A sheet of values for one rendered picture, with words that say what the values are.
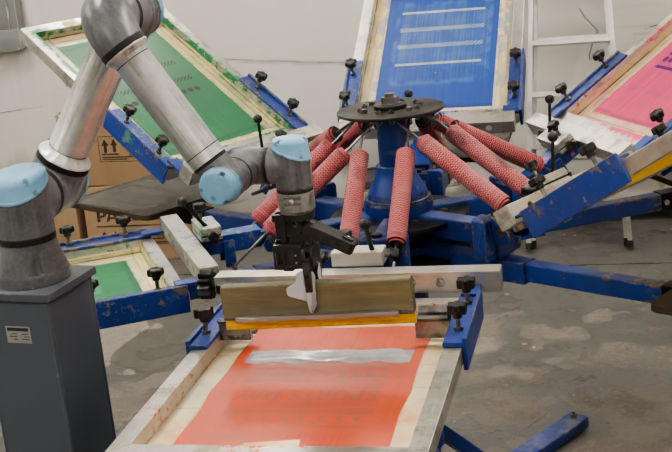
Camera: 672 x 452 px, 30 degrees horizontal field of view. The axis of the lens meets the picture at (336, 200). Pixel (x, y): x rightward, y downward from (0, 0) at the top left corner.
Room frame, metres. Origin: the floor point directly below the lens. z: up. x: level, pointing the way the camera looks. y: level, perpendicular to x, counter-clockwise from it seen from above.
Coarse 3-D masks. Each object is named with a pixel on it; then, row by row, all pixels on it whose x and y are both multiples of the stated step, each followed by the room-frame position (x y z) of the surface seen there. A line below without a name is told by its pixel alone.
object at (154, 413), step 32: (192, 352) 2.52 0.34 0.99; (448, 352) 2.37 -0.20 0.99; (192, 384) 2.41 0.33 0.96; (448, 384) 2.21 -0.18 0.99; (160, 416) 2.23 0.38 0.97; (128, 448) 2.07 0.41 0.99; (160, 448) 2.06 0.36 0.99; (192, 448) 2.04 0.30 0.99; (224, 448) 2.03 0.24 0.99; (256, 448) 2.02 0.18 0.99; (288, 448) 2.01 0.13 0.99; (320, 448) 1.99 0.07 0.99; (352, 448) 1.98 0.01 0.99; (384, 448) 1.97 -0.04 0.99; (416, 448) 1.96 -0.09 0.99
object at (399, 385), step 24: (360, 336) 2.60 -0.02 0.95; (384, 336) 2.59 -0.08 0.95; (408, 336) 2.57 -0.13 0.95; (408, 384) 2.31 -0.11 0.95; (384, 408) 2.21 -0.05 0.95; (288, 432) 2.15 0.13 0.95; (312, 432) 2.14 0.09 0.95; (336, 432) 2.13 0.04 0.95; (360, 432) 2.11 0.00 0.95; (384, 432) 2.10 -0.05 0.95
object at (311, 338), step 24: (264, 336) 2.66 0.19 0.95; (288, 336) 2.65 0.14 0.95; (312, 336) 2.63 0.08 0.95; (336, 336) 2.62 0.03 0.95; (240, 360) 2.53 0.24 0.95; (216, 384) 2.41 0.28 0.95; (240, 384) 2.40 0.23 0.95; (216, 408) 2.29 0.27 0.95; (192, 432) 2.19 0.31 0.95; (216, 432) 2.18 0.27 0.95; (240, 432) 2.17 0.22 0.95; (264, 432) 2.16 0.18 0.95
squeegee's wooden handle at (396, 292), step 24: (240, 288) 2.48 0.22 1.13; (264, 288) 2.47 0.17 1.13; (336, 288) 2.43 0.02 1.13; (360, 288) 2.42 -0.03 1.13; (384, 288) 2.41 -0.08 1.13; (408, 288) 2.39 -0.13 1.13; (240, 312) 2.48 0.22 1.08; (264, 312) 2.47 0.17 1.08; (288, 312) 2.46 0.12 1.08; (408, 312) 2.39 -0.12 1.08
